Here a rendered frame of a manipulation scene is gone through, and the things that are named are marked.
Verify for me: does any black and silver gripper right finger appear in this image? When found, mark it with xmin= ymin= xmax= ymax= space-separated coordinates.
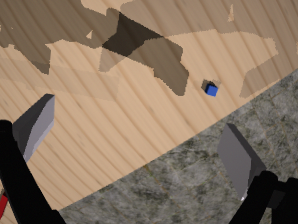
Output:
xmin=216 ymin=123 xmax=298 ymax=224

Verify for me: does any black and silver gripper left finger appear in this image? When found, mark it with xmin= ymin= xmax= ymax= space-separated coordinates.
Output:
xmin=0 ymin=93 xmax=66 ymax=224

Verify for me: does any red rod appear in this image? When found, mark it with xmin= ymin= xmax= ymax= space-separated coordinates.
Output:
xmin=0 ymin=192 xmax=8 ymax=219

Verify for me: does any small blue block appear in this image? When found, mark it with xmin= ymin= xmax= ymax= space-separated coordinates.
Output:
xmin=204 ymin=83 xmax=218 ymax=97

